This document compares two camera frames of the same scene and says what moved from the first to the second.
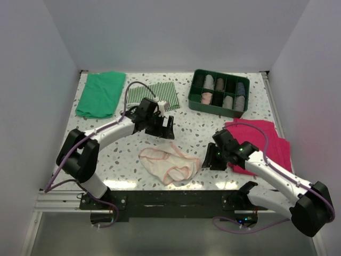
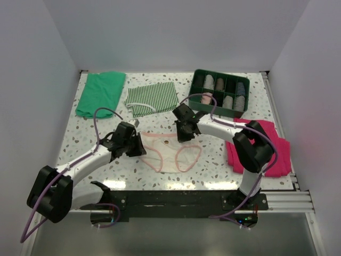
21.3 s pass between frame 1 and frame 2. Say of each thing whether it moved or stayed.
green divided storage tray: stayed
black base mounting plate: stayed
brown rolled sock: stayed
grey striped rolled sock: stayed
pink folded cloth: stayed
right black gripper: moved
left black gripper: moved
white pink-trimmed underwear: moved
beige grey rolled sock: stayed
